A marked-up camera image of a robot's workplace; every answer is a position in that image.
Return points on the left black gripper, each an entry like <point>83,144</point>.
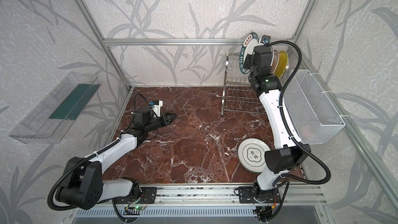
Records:
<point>160,120</point>

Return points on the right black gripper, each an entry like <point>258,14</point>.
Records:
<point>247,64</point>

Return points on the yellow grid plate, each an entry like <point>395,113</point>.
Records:
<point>282,64</point>

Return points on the green rimmed Chinese text plate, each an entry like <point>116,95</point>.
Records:
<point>247,48</point>

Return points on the orange sunburst plate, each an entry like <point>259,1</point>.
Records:
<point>275,61</point>

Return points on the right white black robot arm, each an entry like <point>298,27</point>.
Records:
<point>286,155</point>

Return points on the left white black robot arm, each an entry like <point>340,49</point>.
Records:
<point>82,184</point>

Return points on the steel two-tier dish rack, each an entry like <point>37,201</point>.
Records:
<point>237,95</point>

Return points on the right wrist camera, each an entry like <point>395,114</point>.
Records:
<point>265,40</point>

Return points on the white wire mesh basket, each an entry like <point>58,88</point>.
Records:
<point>315,118</point>

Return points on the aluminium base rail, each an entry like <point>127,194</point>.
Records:
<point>218,194</point>

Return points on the clear plastic wall tray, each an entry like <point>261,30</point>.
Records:
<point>52,118</point>

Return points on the aluminium cage frame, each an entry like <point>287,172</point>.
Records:
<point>380,172</point>

